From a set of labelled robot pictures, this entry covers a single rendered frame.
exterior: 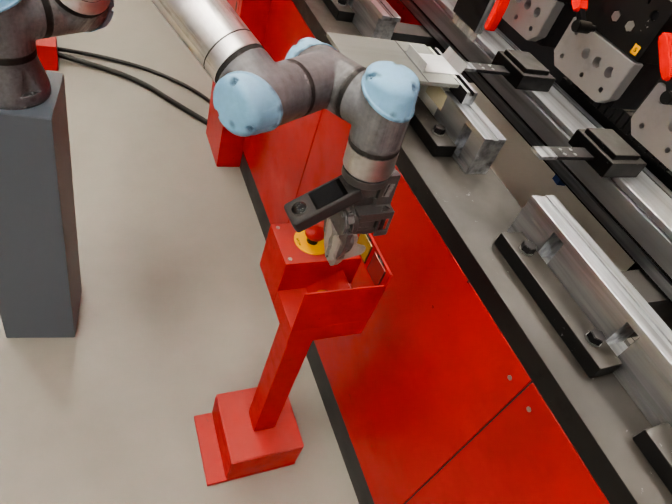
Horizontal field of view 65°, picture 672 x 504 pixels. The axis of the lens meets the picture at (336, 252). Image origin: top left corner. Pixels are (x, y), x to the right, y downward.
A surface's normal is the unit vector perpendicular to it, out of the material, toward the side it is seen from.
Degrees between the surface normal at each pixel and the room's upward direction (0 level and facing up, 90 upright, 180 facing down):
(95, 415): 0
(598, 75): 90
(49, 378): 0
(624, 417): 0
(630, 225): 90
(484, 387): 90
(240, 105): 90
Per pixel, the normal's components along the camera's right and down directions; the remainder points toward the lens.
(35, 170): 0.19, 0.74
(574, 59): -0.90, 0.07
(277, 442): 0.28, -0.68
